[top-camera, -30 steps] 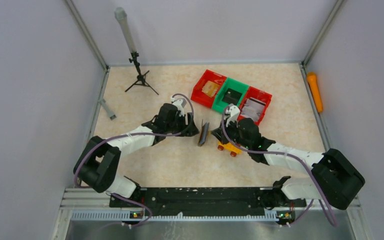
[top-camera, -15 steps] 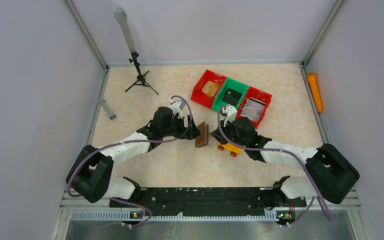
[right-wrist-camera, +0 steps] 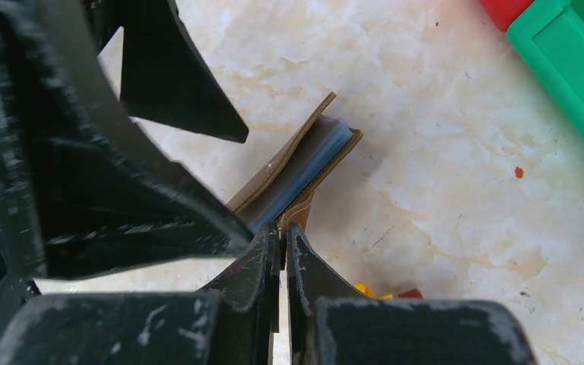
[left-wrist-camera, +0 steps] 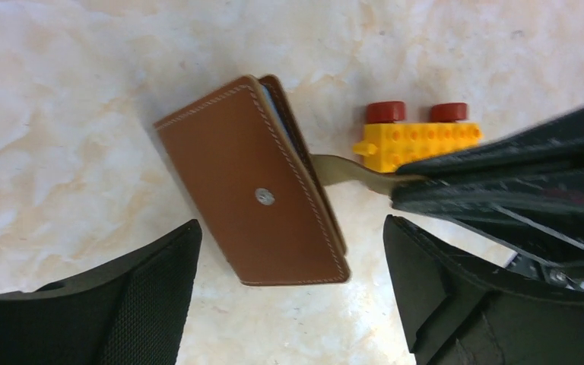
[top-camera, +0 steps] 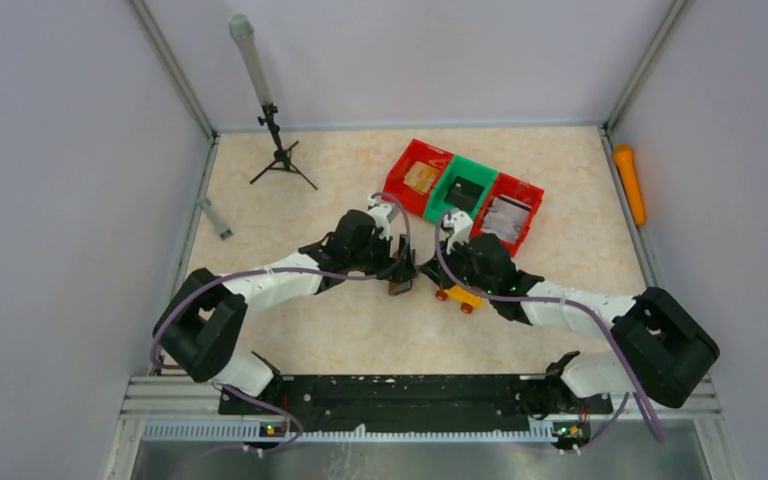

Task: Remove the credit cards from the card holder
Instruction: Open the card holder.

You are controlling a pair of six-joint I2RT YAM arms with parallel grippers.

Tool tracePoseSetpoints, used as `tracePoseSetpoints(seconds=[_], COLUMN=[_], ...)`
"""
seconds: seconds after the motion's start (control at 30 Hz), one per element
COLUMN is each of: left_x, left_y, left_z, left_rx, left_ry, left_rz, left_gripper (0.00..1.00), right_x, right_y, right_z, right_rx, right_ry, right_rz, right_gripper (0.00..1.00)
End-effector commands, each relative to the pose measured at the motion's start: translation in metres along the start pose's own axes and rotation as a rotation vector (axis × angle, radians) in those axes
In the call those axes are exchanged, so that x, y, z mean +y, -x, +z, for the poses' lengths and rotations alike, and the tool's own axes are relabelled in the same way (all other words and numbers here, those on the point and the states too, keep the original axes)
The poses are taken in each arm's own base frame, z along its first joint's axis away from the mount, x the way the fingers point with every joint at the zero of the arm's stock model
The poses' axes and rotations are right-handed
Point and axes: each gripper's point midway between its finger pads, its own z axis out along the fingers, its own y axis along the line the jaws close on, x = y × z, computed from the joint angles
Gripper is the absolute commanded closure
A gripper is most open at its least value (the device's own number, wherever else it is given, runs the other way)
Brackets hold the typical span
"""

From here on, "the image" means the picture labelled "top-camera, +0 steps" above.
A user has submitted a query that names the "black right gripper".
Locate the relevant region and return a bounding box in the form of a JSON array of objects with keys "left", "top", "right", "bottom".
[{"left": 420, "top": 234, "right": 496, "bottom": 295}]

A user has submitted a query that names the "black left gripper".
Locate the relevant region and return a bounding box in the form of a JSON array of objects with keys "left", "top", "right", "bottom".
[{"left": 347, "top": 228, "right": 416, "bottom": 283}]

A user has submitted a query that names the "brown leather card holder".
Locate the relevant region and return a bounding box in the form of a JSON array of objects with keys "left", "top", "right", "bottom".
[{"left": 387, "top": 249, "right": 417, "bottom": 296}]

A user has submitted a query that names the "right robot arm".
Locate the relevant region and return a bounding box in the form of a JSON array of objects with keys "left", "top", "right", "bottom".
[{"left": 432, "top": 233, "right": 720, "bottom": 412}]

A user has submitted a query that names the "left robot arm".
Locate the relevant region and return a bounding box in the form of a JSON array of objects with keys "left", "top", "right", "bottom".
[{"left": 151, "top": 202, "right": 409, "bottom": 414}]

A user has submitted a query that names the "red bin with gold cards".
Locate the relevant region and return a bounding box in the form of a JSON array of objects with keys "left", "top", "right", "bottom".
[{"left": 383, "top": 139, "right": 454, "bottom": 216}]

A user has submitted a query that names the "black VIP card lower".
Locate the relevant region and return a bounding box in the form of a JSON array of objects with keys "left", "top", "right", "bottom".
[{"left": 444, "top": 176, "right": 484, "bottom": 212}]

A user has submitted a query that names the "gold cards stack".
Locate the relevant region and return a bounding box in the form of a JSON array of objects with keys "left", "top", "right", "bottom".
[{"left": 403, "top": 162, "right": 440, "bottom": 195}]

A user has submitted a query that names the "red bin with silver cards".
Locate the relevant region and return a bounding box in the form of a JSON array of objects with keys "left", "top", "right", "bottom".
[{"left": 469, "top": 173, "right": 545, "bottom": 256}]

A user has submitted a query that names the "yellow toy brick car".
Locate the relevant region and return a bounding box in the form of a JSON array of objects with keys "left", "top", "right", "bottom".
[{"left": 435, "top": 286, "right": 484, "bottom": 315}]

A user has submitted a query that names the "green plastic bin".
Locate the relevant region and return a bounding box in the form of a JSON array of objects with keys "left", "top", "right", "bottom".
[{"left": 423, "top": 155, "right": 499, "bottom": 222}]

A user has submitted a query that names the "orange flashlight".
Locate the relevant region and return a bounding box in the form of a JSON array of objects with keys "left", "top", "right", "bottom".
[{"left": 613, "top": 144, "right": 647, "bottom": 226}]

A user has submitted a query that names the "grey light on tripod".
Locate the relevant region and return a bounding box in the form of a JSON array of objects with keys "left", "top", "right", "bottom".
[{"left": 229, "top": 14, "right": 318, "bottom": 191}]

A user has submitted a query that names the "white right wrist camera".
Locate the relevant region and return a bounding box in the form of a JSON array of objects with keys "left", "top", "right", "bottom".
[{"left": 441, "top": 209, "right": 473, "bottom": 254}]

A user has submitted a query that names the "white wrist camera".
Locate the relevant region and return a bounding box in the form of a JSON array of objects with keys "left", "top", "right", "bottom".
[
  {"left": 366, "top": 202, "right": 398, "bottom": 241},
  {"left": 441, "top": 209, "right": 473, "bottom": 254}
]

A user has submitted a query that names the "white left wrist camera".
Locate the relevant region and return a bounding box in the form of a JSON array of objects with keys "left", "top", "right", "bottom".
[{"left": 366, "top": 202, "right": 398, "bottom": 241}]

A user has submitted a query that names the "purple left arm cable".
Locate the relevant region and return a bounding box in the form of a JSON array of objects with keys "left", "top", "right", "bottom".
[{"left": 149, "top": 192, "right": 412, "bottom": 457}]

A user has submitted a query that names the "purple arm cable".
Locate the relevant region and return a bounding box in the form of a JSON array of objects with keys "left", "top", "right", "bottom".
[
  {"left": 149, "top": 192, "right": 412, "bottom": 457},
  {"left": 434, "top": 210, "right": 668, "bottom": 454}
]

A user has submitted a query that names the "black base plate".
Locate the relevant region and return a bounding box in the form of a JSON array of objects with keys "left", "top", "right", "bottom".
[{"left": 217, "top": 374, "right": 615, "bottom": 436}]

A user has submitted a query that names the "grey metal bracket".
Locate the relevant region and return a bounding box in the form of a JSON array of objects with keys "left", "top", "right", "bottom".
[{"left": 196, "top": 196, "right": 233, "bottom": 241}]

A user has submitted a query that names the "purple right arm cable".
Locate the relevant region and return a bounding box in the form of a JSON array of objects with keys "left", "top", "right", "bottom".
[{"left": 434, "top": 210, "right": 668, "bottom": 454}]

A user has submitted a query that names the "aluminium front rail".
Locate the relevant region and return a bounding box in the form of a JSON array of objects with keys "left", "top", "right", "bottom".
[{"left": 118, "top": 374, "right": 723, "bottom": 444}]

